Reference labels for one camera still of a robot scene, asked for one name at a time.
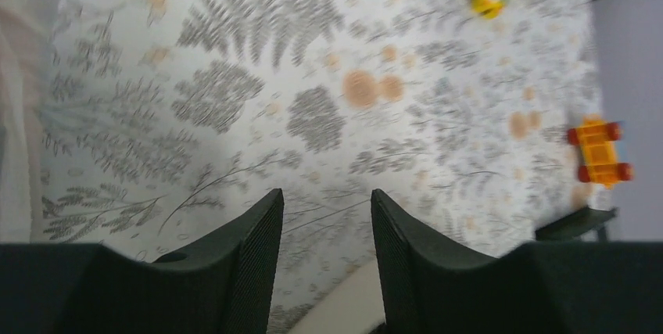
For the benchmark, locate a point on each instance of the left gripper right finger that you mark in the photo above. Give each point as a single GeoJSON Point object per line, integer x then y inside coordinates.
{"type": "Point", "coordinates": [432, 284]}

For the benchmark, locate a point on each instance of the floral patterned table mat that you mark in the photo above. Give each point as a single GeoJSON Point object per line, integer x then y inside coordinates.
{"type": "Point", "coordinates": [165, 119]}

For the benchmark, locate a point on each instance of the orange red toy car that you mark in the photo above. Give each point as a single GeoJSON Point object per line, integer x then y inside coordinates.
{"type": "Point", "coordinates": [601, 149]}

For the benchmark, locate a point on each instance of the translucent yellowish plastic bag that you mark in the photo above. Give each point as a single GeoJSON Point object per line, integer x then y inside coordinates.
{"type": "Point", "coordinates": [26, 46]}

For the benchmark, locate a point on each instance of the black white checkerboard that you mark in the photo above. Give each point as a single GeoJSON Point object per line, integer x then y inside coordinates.
{"type": "Point", "coordinates": [577, 224]}

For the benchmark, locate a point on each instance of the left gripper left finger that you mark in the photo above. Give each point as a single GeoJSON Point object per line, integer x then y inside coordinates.
{"type": "Point", "coordinates": [220, 283]}

